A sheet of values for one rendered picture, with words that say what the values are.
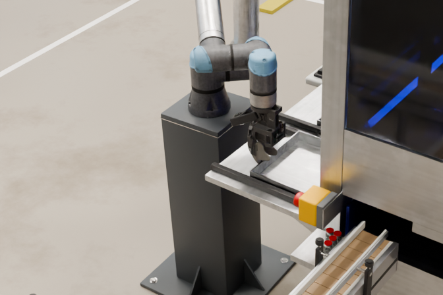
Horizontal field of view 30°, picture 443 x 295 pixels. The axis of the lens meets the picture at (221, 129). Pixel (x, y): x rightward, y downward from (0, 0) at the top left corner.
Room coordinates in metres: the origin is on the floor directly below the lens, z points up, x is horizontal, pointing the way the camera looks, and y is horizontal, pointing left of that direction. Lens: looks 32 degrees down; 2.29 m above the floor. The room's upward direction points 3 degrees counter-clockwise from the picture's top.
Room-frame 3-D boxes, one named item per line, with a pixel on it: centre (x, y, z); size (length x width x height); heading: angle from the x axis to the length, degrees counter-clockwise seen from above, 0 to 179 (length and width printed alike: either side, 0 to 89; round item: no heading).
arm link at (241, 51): (2.07, -0.10, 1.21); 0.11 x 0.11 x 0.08; 3
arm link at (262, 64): (1.97, -0.12, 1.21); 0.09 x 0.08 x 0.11; 3
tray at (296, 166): (1.92, -0.29, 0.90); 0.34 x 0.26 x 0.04; 51
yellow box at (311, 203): (1.64, -0.23, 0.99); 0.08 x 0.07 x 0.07; 51
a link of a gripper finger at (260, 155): (1.95, -0.11, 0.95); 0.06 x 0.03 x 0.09; 51
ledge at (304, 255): (1.61, -0.25, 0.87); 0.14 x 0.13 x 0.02; 51
